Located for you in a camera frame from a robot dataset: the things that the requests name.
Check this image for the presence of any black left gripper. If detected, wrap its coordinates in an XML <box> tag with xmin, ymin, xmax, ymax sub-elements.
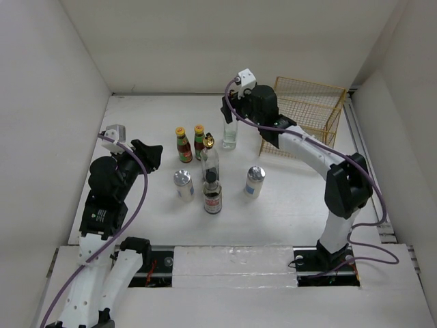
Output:
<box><xmin>111</xmin><ymin>138</ymin><xmax>162</xmax><ymax>199</ymax></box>

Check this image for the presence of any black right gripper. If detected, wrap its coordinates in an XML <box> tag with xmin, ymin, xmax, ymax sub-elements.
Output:
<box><xmin>221</xmin><ymin>88</ymin><xmax>264</xmax><ymax>126</ymax></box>

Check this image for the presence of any clear glass bottle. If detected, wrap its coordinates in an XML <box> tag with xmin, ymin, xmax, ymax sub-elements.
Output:
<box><xmin>223</xmin><ymin>118</ymin><xmax>238</xmax><ymax>150</ymax></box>

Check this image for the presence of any red sauce bottle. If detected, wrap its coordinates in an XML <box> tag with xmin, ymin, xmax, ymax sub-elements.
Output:
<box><xmin>194</xmin><ymin>124</ymin><xmax>205</xmax><ymax>161</ymax></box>
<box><xmin>175</xmin><ymin>127</ymin><xmax>193</xmax><ymax>163</ymax></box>

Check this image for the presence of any glass cruet dark liquid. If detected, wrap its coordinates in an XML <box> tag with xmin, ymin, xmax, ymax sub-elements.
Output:
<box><xmin>200</xmin><ymin>133</ymin><xmax>220</xmax><ymax>180</ymax></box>

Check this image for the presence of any black cap sauce bottle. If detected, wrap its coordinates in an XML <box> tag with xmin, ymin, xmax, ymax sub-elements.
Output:
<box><xmin>203</xmin><ymin>171</ymin><xmax>222</xmax><ymax>215</ymax></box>

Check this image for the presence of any white shaker jar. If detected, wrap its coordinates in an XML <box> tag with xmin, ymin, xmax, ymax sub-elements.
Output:
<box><xmin>173</xmin><ymin>169</ymin><xmax>194</xmax><ymax>202</ymax></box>
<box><xmin>244</xmin><ymin>165</ymin><xmax>266</xmax><ymax>199</ymax></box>

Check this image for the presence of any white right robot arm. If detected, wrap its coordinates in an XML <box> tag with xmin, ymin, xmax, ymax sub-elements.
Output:
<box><xmin>221</xmin><ymin>83</ymin><xmax>376</xmax><ymax>277</ymax></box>

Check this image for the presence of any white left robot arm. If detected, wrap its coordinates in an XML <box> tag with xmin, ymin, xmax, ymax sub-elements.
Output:
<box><xmin>49</xmin><ymin>137</ymin><xmax>163</xmax><ymax>327</ymax></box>

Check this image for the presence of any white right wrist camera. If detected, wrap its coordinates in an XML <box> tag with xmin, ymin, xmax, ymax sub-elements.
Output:
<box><xmin>235</xmin><ymin>68</ymin><xmax>257</xmax><ymax>99</ymax></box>

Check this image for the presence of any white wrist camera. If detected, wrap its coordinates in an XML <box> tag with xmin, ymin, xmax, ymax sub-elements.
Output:
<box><xmin>101</xmin><ymin>124</ymin><xmax>126</xmax><ymax>154</ymax></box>
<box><xmin>235</xmin><ymin>68</ymin><xmax>257</xmax><ymax>99</ymax></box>

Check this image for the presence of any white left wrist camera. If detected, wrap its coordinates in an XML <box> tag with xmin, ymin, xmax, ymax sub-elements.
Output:
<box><xmin>101</xmin><ymin>124</ymin><xmax>126</xmax><ymax>154</ymax></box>

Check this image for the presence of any yellow wire basket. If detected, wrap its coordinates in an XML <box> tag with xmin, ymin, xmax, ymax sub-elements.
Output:
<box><xmin>274</xmin><ymin>77</ymin><xmax>348</xmax><ymax>148</ymax></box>

